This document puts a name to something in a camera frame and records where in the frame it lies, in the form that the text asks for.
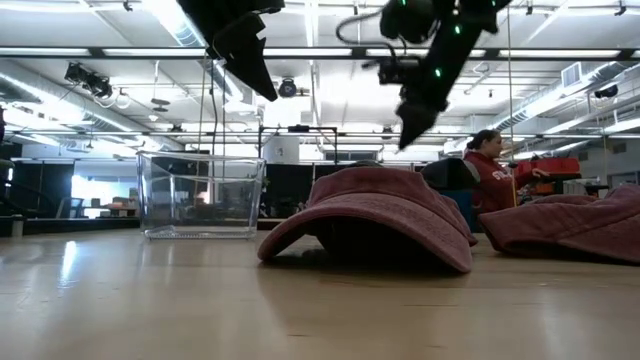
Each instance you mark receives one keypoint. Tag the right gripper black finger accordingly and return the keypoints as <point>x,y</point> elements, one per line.
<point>417,120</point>

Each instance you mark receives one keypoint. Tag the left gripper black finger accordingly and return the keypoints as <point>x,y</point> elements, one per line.
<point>247,50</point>

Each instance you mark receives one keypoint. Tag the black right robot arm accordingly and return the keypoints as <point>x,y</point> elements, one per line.
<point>470,20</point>

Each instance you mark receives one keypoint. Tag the person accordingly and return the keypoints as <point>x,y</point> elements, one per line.
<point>492,180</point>

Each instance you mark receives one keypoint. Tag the maroon cap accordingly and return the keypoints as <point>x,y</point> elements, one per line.
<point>380,210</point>
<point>575,225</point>

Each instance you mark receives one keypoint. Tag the blue plastic bin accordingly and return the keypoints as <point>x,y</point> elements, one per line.
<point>457,210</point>

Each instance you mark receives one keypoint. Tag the person's hand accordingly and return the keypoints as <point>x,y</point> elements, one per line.
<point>541,174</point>

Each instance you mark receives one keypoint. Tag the overhead beam with lights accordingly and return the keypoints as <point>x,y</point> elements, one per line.
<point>97,52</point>

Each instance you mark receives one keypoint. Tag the red storage bin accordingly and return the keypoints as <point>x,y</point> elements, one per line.
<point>555,165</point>

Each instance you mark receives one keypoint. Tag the black ceiling mounted device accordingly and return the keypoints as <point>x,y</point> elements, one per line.
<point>90,80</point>

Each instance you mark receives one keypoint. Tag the clear plastic bin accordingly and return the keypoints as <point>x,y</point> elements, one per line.
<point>200,232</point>

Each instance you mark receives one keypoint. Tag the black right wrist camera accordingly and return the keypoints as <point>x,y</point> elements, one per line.
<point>397,70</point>

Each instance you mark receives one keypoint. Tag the black round overhead camera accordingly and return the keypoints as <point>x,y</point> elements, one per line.
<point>287,88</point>

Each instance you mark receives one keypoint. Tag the black security camera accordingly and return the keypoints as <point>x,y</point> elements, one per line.
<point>606,91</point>

